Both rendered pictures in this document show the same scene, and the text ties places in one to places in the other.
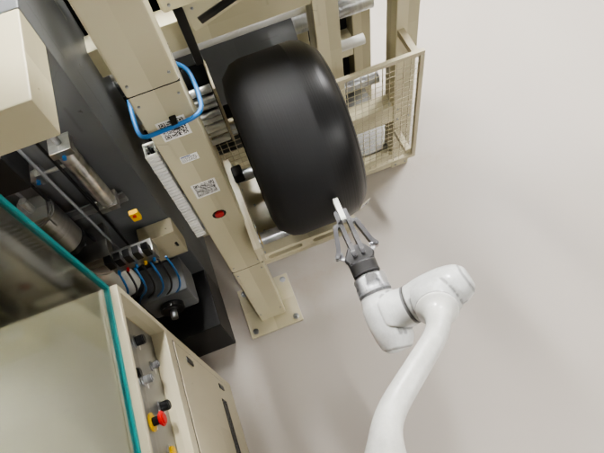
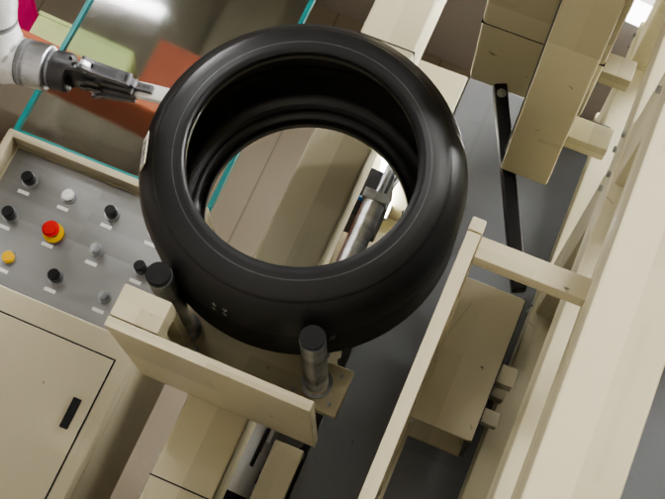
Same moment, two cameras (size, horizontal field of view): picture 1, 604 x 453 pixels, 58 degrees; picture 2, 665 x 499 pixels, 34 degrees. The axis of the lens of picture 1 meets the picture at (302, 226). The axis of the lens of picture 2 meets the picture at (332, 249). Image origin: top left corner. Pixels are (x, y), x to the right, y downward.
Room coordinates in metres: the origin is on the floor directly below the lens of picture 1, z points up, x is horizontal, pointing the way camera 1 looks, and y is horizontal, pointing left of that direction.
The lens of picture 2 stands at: (1.65, -1.85, 0.50)
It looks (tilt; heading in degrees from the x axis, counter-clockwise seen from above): 18 degrees up; 105
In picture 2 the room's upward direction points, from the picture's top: 24 degrees clockwise
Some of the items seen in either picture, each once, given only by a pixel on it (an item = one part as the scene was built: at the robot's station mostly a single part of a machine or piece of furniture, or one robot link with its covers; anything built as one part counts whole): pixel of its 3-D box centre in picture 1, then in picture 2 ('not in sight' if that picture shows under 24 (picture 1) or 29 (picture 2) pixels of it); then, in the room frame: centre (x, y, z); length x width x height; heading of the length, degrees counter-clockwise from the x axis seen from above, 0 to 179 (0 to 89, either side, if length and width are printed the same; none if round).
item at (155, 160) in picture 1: (179, 194); not in sight; (0.98, 0.34, 1.19); 0.05 x 0.04 x 0.48; 7
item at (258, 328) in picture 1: (269, 305); not in sight; (1.02, 0.26, 0.01); 0.27 x 0.27 x 0.02; 7
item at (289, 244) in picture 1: (306, 231); (157, 336); (0.93, -0.01, 0.84); 0.36 x 0.09 x 0.06; 97
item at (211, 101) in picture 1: (195, 111); (457, 366); (1.42, 0.27, 1.05); 0.20 x 0.15 x 0.30; 97
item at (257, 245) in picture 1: (244, 208); (250, 356); (1.05, 0.18, 0.90); 0.40 x 0.03 x 0.10; 7
